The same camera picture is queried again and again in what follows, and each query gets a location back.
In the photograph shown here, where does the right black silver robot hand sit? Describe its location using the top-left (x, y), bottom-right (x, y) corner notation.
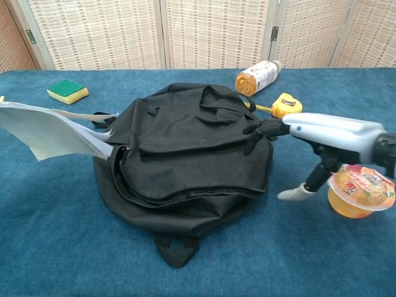
top-left (242, 113), bottom-right (387, 202)

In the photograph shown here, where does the black fabric backpack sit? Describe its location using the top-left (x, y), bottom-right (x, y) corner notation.
top-left (91, 82), bottom-right (279, 269)

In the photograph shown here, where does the yellow and white book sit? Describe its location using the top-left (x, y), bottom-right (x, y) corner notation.
top-left (0, 95), bottom-right (120, 161)

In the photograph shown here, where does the yellow tape measure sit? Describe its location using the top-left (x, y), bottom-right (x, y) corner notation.
top-left (244, 92), bottom-right (304, 119)

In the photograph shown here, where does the orange fruit jelly cup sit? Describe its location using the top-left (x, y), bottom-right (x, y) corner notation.
top-left (326, 163), bottom-right (396, 220)

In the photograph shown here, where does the tea bottle with white label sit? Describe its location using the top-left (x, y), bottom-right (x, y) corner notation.
top-left (235, 59), bottom-right (283, 96)

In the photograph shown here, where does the woven folding screen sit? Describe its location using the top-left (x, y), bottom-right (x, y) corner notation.
top-left (6, 0), bottom-right (396, 71)

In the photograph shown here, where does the green yellow sponge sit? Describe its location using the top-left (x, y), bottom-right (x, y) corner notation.
top-left (46, 79), bottom-right (90, 106)

